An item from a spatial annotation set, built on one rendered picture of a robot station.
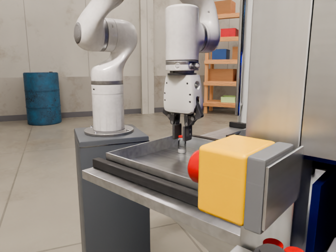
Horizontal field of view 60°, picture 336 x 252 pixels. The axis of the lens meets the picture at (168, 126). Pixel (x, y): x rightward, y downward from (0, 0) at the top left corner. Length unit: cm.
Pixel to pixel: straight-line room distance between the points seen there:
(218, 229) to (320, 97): 24
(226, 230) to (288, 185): 16
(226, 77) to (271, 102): 668
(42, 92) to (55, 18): 170
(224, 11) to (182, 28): 643
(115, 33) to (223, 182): 88
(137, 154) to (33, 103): 540
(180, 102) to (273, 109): 42
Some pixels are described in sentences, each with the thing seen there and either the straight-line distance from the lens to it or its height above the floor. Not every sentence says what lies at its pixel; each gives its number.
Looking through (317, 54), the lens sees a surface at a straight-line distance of 34.
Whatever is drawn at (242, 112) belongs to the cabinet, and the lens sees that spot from 148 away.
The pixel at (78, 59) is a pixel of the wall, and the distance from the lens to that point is 683.
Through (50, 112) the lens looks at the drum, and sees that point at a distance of 608.
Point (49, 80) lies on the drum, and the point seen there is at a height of 85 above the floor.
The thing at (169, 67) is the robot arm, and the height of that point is 111.
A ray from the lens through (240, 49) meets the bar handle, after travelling 141.
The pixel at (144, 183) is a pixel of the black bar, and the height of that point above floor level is 89.
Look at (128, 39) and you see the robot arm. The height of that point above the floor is 121.
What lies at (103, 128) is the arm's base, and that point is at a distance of 111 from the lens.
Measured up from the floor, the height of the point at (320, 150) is 102.
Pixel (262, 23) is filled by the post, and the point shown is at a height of 116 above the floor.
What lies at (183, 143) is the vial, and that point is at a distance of 77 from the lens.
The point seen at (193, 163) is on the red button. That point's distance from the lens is 33.
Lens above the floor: 111
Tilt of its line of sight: 11 degrees down
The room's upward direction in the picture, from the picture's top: straight up
